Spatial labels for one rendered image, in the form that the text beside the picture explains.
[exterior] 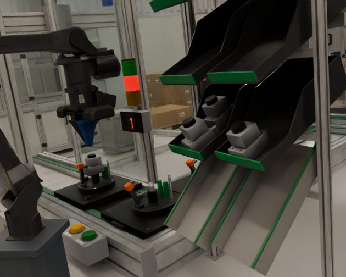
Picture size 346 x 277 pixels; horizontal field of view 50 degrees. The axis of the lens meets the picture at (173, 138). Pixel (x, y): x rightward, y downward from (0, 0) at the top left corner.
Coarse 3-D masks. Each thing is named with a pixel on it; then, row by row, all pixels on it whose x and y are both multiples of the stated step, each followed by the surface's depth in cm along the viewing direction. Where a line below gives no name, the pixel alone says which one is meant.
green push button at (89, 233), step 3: (87, 231) 102; (90, 231) 101; (93, 231) 101; (84, 234) 100; (87, 234) 100; (90, 234) 100; (93, 234) 100; (81, 237) 100; (84, 237) 99; (87, 237) 99; (90, 237) 99; (93, 237) 99
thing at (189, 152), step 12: (216, 84) 93; (228, 84) 95; (240, 84) 97; (252, 84) 82; (204, 96) 91; (228, 96) 95; (240, 96) 81; (240, 108) 81; (168, 144) 88; (180, 144) 89; (216, 144) 79; (192, 156) 81; (204, 156) 78
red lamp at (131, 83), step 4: (124, 76) 127; (128, 76) 124; (132, 76) 124; (136, 76) 125; (124, 80) 125; (128, 80) 124; (132, 80) 124; (136, 80) 125; (124, 84) 126; (128, 84) 124; (132, 84) 124; (136, 84) 125; (128, 88) 125; (132, 88) 124; (136, 88) 125
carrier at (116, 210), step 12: (168, 180) 109; (144, 192) 117; (156, 192) 111; (168, 192) 114; (120, 204) 118; (132, 204) 112; (144, 204) 111; (156, 204) 109; (168, 204) 108; (108, 216) 111; (120, 216) 109; (132, 216) 108; (144, 216) 106; (156, 216) 106; (132, 228) 101; (144, 228) 100; (156, 228) 99
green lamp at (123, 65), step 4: (132, 60) 123; (124, 64) 123; (128, 64) 123; (132, 64) 123; (124, 68) 123; (128, 68) 123; (132, 68) 123; (136, 68) 125; (124, 72) 124; (128, 72) 123; (132, 72) 123; (136, 72) 125
